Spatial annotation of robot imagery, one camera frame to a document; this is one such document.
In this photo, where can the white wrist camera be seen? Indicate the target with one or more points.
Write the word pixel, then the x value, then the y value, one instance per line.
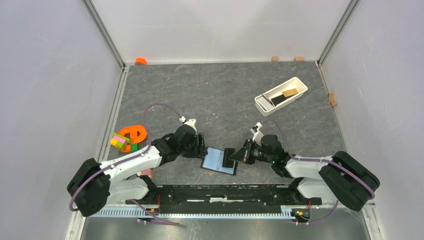
pixel 257 134
pixel 191 122

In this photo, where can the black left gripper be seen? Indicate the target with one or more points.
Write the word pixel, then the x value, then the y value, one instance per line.
pixel 199 150

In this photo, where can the pink playing card box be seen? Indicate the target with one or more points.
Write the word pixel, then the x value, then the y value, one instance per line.
pixel 146 172

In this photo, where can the black card in tray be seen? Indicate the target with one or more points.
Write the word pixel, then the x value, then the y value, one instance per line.
pixel 278 100

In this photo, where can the wooden curved block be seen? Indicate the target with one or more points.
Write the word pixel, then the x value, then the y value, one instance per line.
pixel 332 99

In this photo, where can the tan card in tray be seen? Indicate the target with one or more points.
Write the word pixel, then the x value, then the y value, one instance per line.
pixel 289 93

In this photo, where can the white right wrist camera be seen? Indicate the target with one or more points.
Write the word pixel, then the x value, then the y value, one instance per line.
pixel 257 134

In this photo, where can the white card tray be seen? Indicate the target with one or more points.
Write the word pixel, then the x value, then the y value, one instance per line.
pixel 293 82

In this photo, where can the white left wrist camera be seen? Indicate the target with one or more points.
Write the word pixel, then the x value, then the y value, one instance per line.
pixel 191 122

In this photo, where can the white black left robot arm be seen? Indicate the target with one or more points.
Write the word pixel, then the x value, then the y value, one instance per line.
pixel 97 184

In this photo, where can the white slotted cable duct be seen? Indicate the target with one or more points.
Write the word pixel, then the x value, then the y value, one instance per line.
pixel 136 212

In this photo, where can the orange round cap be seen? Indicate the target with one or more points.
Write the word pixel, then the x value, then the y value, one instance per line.
pixel 140 61

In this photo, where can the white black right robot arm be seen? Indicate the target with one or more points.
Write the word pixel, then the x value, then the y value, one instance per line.
pixel 338 177

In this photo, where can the colourful toy brick stack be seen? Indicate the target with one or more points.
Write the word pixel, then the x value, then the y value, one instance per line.
pixel 122 143

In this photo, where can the black card holder wallet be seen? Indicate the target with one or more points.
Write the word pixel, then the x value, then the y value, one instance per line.
pixel 213 162

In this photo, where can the grey card in tray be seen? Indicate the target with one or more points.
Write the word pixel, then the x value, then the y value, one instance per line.
pixel 265 103

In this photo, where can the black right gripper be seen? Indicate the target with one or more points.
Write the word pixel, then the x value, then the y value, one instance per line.
pixel 244 154

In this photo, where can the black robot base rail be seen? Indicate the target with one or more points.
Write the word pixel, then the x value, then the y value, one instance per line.
pixel 226 199

